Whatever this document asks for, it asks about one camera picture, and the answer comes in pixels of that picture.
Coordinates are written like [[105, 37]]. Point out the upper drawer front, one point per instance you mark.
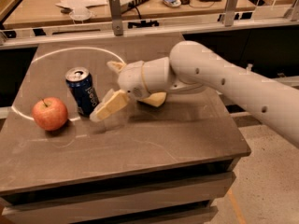
[[201, 190]]

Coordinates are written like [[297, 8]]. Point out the drawer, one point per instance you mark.
[[201, 190], [189, 214]]

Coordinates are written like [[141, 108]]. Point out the lower drawer front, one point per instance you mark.
[[189, 214]]

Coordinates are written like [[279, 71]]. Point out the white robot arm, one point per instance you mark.
[[190, 68]]

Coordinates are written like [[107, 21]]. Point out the clear plastic lid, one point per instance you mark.
[[80, 14]]

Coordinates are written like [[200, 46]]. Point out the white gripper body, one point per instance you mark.
[[131, 78]]

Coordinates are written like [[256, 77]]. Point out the metal bracket post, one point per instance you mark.
[[115, 11], [229, 13]]

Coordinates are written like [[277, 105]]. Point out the yellow sponge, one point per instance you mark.
[[156, 99]]

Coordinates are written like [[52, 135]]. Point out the right metal bracket post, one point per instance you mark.
[[229, 13]]

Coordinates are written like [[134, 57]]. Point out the left metal bracket post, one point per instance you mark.
[[115, 11]]

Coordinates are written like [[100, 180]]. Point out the black clamp on rail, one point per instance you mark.
[[142, 24]]

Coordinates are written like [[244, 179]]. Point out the white papers on desk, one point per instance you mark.
[[81, 3]]

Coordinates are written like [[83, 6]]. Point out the clear sanitizer bottle right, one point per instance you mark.
[[249, 67]]

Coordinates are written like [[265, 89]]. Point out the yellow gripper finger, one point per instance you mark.
[[112, 102], [116, 67]]

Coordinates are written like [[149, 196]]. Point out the blue pepsi can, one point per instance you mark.
[[80, 83]]

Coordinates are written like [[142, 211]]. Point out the red apple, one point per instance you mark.
[[50, 114]]

